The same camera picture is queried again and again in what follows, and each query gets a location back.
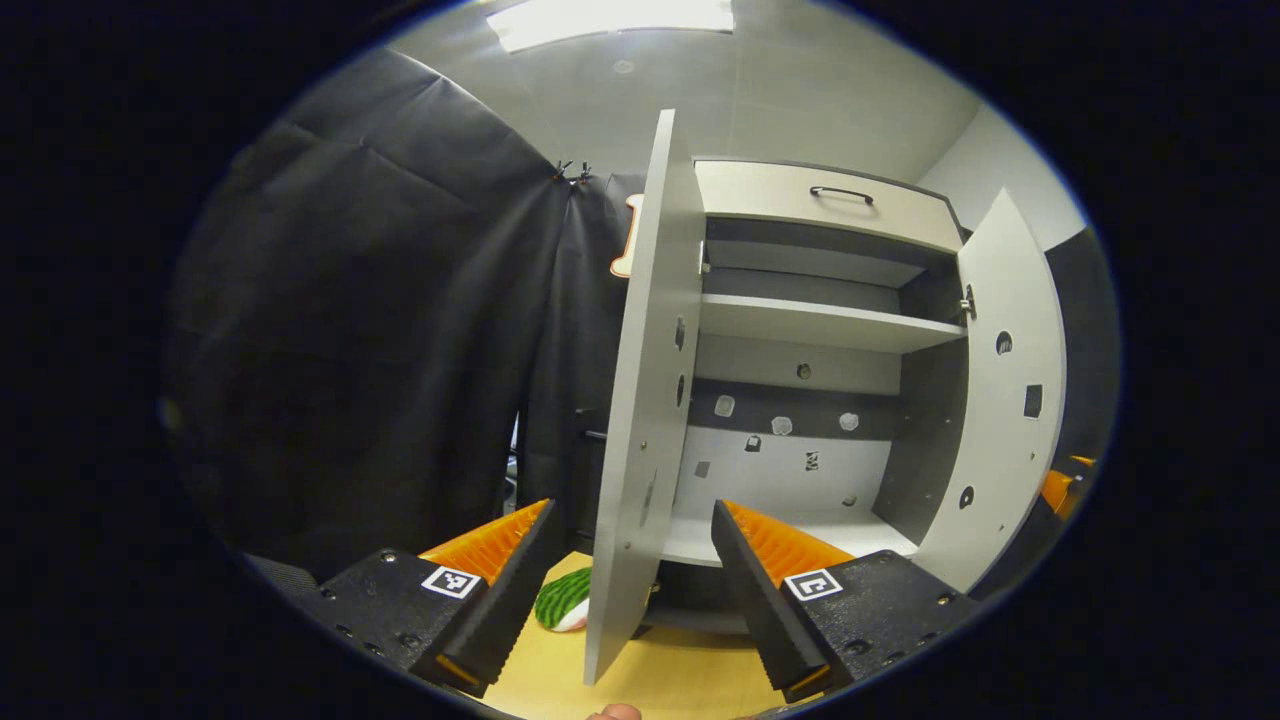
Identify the white cabinet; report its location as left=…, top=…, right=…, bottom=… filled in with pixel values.
left=655, top=155, right=1001, bottom=636

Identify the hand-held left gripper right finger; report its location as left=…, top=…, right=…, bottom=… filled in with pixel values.
left=710, top=498, right=981, bottom=704

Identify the white door with cat sticker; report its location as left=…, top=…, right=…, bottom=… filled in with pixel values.
left=913, top=188, right=1068, bottom=593

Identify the ceiling light panel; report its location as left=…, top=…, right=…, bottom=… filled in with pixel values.
left=487, top=0, right=736, bottom=54

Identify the watermelon slice toy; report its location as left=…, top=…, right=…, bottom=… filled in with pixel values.
left=534, top=566, right=593, bottom=634

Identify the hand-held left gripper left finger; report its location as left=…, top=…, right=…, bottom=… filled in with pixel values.
left=300, top=498, right=557, bottom=699

